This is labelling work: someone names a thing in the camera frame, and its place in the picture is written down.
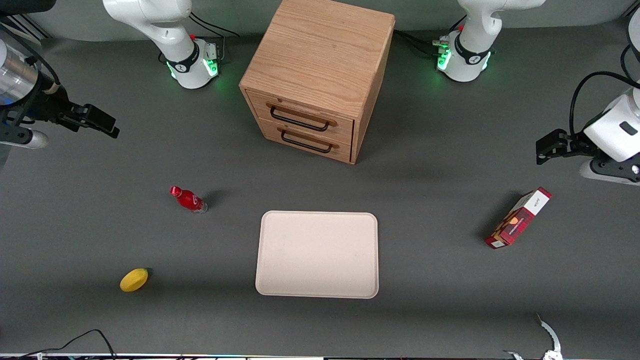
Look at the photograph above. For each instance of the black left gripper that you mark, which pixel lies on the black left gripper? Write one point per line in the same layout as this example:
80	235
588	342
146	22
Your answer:
573	143

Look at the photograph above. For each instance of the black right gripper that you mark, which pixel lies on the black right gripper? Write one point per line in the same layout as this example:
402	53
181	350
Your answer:
56	106

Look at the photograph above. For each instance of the red coke bottle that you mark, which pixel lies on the red coke bottle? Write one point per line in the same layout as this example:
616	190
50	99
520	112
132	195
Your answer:
189	200

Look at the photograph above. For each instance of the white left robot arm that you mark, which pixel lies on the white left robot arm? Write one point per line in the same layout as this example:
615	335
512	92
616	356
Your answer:
467	60

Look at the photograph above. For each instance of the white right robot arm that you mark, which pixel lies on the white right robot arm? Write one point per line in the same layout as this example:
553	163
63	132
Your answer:
150	20

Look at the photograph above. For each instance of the beige rectangular tray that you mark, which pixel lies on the beige rectangular tray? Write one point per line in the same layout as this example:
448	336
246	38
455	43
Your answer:
317	255

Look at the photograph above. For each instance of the red and white carton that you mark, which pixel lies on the red and white carton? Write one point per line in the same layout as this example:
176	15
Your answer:
517	220

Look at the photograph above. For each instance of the yellow lemon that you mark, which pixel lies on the yellow lemon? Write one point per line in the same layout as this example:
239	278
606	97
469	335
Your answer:
134	280

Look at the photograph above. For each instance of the white curved clamp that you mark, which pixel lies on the white curved clamp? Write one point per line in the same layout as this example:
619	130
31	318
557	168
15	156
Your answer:
550	332

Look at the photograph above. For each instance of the taller wooden drawer front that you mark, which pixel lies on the taller wooden drawer front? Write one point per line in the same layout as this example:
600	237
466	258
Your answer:
305	107

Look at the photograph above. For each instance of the shorter wooden drawer front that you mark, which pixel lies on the shorter wooden drawer front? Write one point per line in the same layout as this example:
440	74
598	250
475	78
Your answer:
310	139

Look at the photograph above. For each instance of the wooden drawer cabinet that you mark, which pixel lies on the wooden drawer cabinet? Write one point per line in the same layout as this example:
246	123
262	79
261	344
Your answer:
320	55

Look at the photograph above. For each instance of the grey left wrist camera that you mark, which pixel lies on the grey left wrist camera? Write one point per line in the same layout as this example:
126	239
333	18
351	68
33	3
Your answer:
587	172

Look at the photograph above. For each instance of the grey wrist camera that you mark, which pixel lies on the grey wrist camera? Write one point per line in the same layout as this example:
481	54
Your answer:
587	172
30	139

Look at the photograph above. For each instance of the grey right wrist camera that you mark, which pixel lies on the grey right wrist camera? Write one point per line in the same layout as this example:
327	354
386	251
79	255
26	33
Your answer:
30	139

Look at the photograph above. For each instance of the grey metal frame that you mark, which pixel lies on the grey metal frame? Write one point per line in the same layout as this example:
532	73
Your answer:
30	30

